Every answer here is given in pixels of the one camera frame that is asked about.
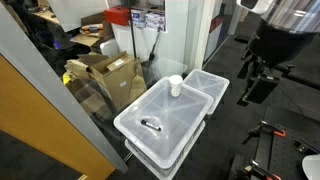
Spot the white camera stand base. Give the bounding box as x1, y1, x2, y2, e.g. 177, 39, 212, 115
302, 154, 320, 180

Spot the flattened cardboard box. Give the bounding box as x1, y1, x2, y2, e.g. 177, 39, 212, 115
66, 79, 112, 122

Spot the red box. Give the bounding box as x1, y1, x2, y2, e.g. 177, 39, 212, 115
104, 6, 129, 26

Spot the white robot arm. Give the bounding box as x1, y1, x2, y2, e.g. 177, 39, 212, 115
236, 0, 320, 66

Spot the open brown cardboard box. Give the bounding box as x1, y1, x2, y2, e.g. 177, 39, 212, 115
64, 51, 143, 111

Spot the orange handled clamp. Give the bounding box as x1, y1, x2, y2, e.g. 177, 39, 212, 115
242, 121, 286, 144

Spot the black and silver marker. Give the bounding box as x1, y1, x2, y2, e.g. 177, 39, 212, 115
141, 120, 161, 131

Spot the white marbled paper cup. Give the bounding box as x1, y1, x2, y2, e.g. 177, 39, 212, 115
169, 75, 183, 97

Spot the black perforated workbench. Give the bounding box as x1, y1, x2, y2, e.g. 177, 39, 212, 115
229, 121, 320, 180

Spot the black long handled dustpan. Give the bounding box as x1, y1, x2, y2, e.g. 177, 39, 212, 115
141, 29, 160, 88

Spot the clear plastic storage bin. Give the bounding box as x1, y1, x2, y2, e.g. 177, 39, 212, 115
124, 120, 207, 180

